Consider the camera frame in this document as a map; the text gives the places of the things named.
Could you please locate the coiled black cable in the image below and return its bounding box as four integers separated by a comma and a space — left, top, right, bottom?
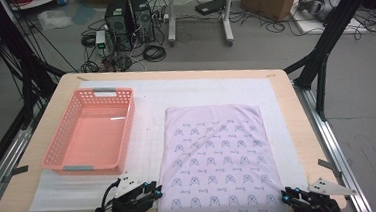
142, 43, 168, 64

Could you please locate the lavender printed towel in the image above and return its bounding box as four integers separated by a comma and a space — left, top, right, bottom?
150, 99, 290, 212

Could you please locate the clear plastic bag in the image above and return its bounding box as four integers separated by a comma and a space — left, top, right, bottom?
37, 7, 74, 32

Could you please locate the black flat device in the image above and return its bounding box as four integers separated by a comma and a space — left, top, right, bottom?
194, 0, 229, 17

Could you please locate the white grid mat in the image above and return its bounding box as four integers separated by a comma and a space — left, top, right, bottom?
19, 65, 312, 212

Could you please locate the tangle of black cables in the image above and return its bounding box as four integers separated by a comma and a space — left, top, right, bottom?
228, 0, 376, 50

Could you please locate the blue sheet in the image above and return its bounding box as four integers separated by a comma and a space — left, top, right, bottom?
70, 1, 98, 27

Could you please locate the black computer tower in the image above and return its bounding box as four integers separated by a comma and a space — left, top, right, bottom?
102, 0, 137, 54
130, 0, 157, 45

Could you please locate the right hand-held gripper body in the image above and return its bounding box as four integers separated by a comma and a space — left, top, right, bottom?
285, 174, 359, 212

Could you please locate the pink plastic basket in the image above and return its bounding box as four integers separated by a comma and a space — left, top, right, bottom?
35, 84, 141, 180

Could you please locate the grey rounded appliance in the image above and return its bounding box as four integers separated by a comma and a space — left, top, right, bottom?
297, 0, 346, 24

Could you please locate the small white device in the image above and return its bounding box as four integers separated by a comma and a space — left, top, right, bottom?
94, 30, 108, 50

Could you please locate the black metal frame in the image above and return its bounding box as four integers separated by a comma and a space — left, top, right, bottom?
0, 0, 75, 187
278, 0, 376, 125

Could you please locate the white board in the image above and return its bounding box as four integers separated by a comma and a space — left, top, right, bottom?
290, 0, 369, 39

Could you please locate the aluminium rail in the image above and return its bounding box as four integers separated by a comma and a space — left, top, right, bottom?
0, 102, 52, 212
293, 77, 373, 212

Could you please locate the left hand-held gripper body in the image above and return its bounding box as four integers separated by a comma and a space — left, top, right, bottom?
109, 170, 159, 212

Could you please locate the white metal stand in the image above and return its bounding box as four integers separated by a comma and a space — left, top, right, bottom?
165, 0, 240, 51

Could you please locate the round white table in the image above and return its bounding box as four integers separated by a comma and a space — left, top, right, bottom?
7, 0, 63, 12

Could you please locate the grey metal bracket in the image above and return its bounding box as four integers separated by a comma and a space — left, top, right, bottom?
1, 164, 31, 183
317, 156, 343, 180

